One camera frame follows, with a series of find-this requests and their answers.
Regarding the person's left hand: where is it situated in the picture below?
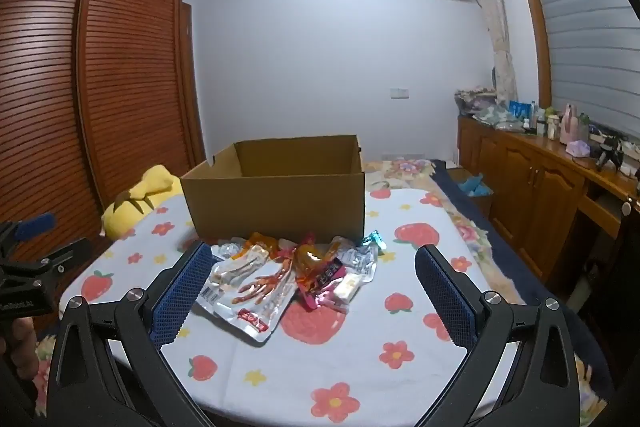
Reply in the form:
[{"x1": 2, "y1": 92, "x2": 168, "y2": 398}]
[{"x1": 0, "y1": 317, "x2": 40, "y2": 380}]

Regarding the pale yellow snack packet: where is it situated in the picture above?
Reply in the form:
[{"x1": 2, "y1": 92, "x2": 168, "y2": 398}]
[{"x1": 335, "y1": 274, "x2": 364, "y2": 303}]

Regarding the floral blanket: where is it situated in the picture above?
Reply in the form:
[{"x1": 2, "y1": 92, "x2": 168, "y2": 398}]
[{"x1": 362, "y1": 157, "x2": 616, "y2": 408}]

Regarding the wooden sideboard cabinet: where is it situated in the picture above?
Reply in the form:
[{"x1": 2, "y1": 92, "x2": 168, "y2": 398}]
[{"x1": 457, "y1": 114, "x2": 640, "y2": 288}]

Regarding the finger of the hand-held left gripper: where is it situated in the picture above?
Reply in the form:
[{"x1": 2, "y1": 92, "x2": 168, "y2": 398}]
[
  {"x1": 0, "y1": 213, "x2": 57, "y2": 260},
  {"x1": 29, "y1": 238, "x2": 93, "y2": 281}
]

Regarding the white red-print snack packet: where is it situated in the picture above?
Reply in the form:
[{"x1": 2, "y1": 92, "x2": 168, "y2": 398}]
[{"x1": 195, "y1": 244, "x2": 301, "y2": 347}]

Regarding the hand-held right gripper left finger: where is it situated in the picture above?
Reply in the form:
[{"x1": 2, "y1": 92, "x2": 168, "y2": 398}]
[{"x1": 47, "y1": 239, "x2": 221, "y2": 427}]

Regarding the amber clear snack packet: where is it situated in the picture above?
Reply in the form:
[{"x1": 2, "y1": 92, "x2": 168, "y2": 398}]
[{"x1": 292, "y1": 232, "x2": 351, "y2": 293}]

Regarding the wooden window frame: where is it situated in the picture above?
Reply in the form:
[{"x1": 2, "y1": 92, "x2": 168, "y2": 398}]
[{"x1": 505, "y1": 0, "x2": 553, "y2": 108}]

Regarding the yellow plush toy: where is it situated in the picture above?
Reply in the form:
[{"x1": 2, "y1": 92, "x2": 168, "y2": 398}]
[{"x1": 100, "y1": 164, "x2": 185, "y2": 239}]

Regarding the pile of folded cloths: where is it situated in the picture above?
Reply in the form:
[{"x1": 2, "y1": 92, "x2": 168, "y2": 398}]
[{"x1": 454, "y1": 84, "x2": 526, "y2": 135}]

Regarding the wooden louvered wardrobe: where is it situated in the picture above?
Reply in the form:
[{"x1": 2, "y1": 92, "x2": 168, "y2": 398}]
[{"x1": 0, "y1": 0, "x2": 207, "y2": 253}]

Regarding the teal candy wrapper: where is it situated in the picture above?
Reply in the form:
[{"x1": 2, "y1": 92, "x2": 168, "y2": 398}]
[{"x1": 362, "y1": 229, "x2": 388, "y2": 255}]

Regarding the blue cloth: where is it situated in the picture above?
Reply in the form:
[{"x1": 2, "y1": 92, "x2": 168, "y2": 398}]
[{"x1": 457, "y1": 174, "x2": 493, "y2": 198}]

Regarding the cardboard box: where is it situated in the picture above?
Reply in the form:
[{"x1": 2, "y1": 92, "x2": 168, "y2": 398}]
[{"x1": 180, "y1": 134, "x2": 367, "y2": 244}]

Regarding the pink bottle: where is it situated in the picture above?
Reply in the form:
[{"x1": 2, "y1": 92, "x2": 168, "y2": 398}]
[{"x1": 560, "y1": 103, "x2": 581, "y2": 145}]

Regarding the pink snack packet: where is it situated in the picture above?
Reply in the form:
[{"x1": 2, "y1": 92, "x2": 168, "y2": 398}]
[{"x1": 300, "y1": 271, "x2": 351, "y2": 314}]

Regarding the floral curtain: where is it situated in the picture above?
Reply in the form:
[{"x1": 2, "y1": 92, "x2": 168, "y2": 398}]
[{"x1": 462, "y1": 0, "x2": 518, "y2": 104}]

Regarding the strawberry printed blanket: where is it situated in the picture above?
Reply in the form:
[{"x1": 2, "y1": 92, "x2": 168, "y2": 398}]
[{"x1": 55, "y1": 187, "x2": 581, "y2": 427}]

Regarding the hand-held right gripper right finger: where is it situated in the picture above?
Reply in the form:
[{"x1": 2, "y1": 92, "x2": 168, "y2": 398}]
[{"x1": 414, "y1": 243, "x2": 583, "y2": 427}]

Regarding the grey window blind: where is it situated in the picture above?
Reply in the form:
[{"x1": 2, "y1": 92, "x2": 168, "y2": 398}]
[{"x1": 515, "y1": 0, "x2": 640, "y2": 142}]

